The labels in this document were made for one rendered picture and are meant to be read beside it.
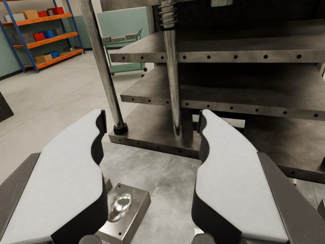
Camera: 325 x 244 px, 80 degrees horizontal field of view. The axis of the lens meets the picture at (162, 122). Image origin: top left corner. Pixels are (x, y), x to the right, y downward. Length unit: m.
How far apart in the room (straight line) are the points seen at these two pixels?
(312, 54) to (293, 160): 0.49
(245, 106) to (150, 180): 0.57
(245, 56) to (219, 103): 0.25
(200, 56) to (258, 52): 0.24
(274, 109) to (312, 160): 0.31
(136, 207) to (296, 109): 0.79
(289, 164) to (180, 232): 0.61
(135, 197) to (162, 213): 0.13
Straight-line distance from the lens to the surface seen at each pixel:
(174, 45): 0.95
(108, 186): 0.96
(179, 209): 0.86
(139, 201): 0.82
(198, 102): 1.05
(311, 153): 1.23
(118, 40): 4.63
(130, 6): 1.09
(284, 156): 1.16
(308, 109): 1.05
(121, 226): 0.78
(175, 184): 0.93
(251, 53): 0.93
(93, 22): 1.13
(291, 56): 0.95
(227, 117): 1.06
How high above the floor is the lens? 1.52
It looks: 32 degrees down
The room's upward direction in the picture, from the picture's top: 8 degrees counter-clockwise
